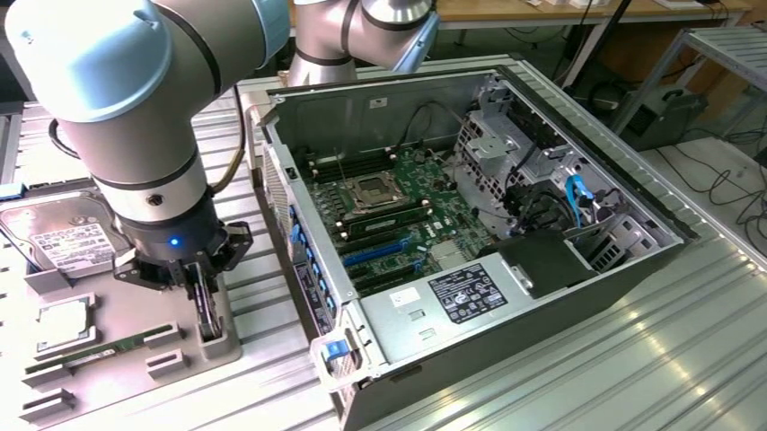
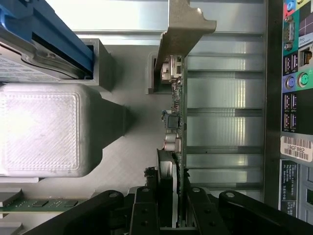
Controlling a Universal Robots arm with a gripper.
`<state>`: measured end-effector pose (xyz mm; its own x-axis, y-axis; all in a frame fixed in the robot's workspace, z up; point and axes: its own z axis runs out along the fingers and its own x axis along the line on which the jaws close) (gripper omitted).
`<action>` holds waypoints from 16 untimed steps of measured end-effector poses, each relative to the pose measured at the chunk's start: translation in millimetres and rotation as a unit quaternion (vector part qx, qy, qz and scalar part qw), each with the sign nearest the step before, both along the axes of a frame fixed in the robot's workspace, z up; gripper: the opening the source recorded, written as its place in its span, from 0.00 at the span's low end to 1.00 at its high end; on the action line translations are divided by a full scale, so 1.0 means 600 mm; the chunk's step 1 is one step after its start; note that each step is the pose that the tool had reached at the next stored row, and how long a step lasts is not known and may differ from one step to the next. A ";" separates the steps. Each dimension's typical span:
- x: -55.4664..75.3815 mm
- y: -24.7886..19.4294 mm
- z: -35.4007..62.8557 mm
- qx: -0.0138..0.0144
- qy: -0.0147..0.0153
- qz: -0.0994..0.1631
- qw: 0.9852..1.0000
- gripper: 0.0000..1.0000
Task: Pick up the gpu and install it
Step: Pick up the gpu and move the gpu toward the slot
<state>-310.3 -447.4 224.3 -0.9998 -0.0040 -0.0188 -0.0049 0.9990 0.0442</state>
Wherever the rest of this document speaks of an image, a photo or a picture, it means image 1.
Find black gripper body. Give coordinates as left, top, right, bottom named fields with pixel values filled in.
left=116, top=193, right=228, bottom=276

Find grey parts rack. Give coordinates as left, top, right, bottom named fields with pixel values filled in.
left=0, top=178, right=244, bottom=426

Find silver hard disk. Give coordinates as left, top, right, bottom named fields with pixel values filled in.
left=0, top=189, right=130, bottom=277

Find silver CPU chip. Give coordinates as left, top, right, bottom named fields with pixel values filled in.
left=34, top=299, right=98, bottom=355

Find green RAM stick, white label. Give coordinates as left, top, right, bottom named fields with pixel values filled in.
left=25, top=329, right=176, bottom=374

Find blue expansion slot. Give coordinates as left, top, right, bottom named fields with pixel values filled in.
left=339, top=236, right=409, bottom=268

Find green RAM stick, black chips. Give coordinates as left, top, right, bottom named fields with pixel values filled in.
left=337, top=202, right=435, bottom=241

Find socket locking lever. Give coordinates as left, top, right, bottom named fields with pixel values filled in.
left=336, top=146, right=356, bottom=186

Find black expansion slot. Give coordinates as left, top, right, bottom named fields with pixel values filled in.
left=351, top=261, right=421, bottom=289

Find CPU socket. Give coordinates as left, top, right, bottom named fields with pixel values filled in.
left=336, top=172, right=411, bottom=213

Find black RAM slot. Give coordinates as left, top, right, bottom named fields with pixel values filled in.
left=307, top=149, right=397, bottom=184

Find silver chipset heatsink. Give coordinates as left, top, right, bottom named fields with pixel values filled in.
left=427, top=242, right=476, bottom=265

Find green motherboard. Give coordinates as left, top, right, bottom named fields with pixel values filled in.
left=299, top=142, right=512, bottom=298

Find grey power supply unit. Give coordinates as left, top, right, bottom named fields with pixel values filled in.
left=357, top=251, right=541, bottom=365

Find black open PC case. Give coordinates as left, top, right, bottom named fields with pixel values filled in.
left=236, top=62, right=705, bottom=431

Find metal disk bay cage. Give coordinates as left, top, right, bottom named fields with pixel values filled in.
left=453, top=107, right=577, bottom=201

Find black plastic air shroud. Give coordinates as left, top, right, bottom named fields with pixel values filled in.
left=497, top=232, right=599, bottom=301

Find wooden desk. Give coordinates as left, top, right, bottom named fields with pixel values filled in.
left=435, top=0, right=751, bottom=31

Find black box device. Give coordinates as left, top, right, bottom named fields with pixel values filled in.
left=621, top=88, right=709, bottom=152

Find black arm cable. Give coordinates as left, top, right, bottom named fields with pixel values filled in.
left=207, top=83, right=252, bottom=195

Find black wire in case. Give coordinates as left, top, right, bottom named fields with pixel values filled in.
left=401, top=101, right=464, bottom=145

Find blue wire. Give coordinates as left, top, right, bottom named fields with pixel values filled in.
left=560, top=173, right=596, bottom=226

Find metal slat frame table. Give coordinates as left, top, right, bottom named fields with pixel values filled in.
left=608, top=26, right=767, bottom=136

